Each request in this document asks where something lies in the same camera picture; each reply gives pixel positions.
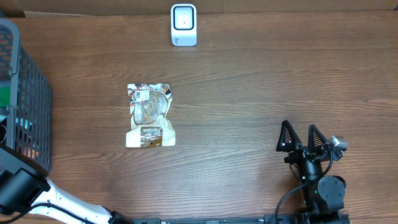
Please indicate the green lidded jar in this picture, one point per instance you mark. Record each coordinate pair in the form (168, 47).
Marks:
(5, 93)

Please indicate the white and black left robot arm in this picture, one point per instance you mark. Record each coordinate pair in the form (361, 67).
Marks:
(26, 188)

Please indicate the beige snack pouch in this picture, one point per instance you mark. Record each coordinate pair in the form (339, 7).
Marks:
(149, 105)

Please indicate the grey plastic mesh basket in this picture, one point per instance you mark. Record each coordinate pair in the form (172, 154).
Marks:
(26, 123)

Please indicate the white barcode scanner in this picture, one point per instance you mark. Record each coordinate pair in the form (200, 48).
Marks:
(183, 25)

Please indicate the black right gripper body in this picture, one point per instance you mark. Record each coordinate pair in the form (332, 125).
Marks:
(300, 156)

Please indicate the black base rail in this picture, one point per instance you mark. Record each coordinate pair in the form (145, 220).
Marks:
(266, 219)

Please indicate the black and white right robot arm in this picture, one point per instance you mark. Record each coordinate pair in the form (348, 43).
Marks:
(323, 194)

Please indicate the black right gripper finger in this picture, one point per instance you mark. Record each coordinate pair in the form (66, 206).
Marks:
(315, 139)
(288, 139)

